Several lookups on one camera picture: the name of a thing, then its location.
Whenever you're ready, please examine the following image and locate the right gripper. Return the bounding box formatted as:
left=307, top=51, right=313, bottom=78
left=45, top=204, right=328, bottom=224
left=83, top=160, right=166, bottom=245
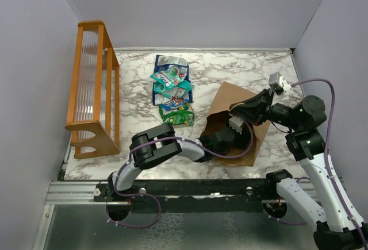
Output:
left=229, top=87, right=301, bottom=130

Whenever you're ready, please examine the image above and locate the brown paper bag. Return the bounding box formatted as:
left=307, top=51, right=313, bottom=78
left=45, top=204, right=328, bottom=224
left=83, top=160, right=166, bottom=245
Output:
left=200, top=82, right=271, bottom=167

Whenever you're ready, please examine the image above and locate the green yellow snack bag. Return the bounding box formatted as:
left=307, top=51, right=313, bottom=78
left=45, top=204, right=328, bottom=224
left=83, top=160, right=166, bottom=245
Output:
left=159, top=102, right=195, bottom=126

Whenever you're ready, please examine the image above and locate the blue candy packet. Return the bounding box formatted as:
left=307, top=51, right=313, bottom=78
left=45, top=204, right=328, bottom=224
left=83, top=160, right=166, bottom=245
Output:
left=160, top=98, right=189, bottom=111

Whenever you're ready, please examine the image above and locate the teal snack packet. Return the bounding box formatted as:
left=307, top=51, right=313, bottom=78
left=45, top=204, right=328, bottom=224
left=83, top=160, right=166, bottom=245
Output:
left=153, top=80, right=192, bottom=99
left=150, top=64, right=187, bottom=90

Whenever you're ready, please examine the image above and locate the blue snack bag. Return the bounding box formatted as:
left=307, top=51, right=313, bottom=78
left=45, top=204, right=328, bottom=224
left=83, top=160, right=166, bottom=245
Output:
left=152, top=82, right=194, bottom=105
left=154, top=55, right=189, bottom=74

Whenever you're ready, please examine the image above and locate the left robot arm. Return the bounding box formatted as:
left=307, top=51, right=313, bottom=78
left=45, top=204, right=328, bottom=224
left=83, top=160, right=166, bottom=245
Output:
left=107, top=123, right=255, bottom=201

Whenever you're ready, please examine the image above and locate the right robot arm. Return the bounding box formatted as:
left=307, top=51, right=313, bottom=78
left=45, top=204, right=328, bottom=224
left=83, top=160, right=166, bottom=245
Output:
left=229, top=89, right=367, bottom=249

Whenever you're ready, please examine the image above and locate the wooden dish rack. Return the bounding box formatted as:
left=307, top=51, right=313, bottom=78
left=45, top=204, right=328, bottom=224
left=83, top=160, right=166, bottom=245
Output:
left=65, top=20, right=120, bottom=160

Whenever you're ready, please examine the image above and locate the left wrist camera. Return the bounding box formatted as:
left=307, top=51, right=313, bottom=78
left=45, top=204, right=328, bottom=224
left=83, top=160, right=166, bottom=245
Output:
left=228, top=116, right=244, bottom=134

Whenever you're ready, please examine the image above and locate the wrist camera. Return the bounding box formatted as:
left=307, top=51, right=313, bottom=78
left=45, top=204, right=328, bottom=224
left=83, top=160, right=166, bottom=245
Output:
left=269, top=72, right=292, bottom=95
left=228, top=116, right=244, bottom=134

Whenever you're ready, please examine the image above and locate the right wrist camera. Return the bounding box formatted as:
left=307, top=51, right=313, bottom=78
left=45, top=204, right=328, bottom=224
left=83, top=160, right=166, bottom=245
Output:
left=269, top=72, right=292, bottom=95

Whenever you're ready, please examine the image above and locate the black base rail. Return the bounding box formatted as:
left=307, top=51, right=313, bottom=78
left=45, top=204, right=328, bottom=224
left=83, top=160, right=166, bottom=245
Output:
left=94, top=170, right=292, bottom=214

